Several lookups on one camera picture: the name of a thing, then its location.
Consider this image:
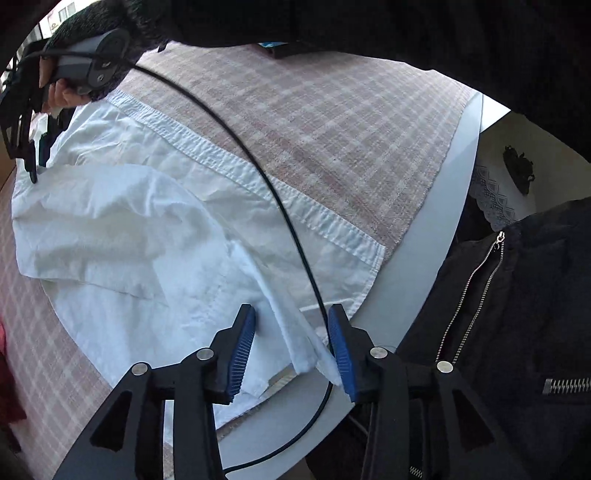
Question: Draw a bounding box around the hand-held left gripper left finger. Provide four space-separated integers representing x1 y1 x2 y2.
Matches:
52 304 256 480

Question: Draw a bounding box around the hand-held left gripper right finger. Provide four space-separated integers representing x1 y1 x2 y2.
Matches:
328 304 522 480

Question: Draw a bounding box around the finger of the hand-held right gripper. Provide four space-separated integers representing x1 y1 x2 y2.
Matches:
2 115 38 184

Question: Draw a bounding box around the white shirt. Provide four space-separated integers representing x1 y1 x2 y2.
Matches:
10 90 386 428

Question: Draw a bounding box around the person's right hand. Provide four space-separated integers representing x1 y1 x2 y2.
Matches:
39 0 160 109

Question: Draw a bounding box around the person's black jacket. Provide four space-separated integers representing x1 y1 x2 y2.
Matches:
305 196 591 480

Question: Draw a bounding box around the pink plaid blanket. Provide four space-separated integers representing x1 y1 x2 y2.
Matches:
0 39 478 480

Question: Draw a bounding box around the maroon garment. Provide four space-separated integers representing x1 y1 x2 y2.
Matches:
0 355 26 425

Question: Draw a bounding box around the small dark ornament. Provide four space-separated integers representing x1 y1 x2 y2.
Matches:
502 145 536 195

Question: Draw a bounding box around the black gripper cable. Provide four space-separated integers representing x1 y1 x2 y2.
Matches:
131 65 333 472

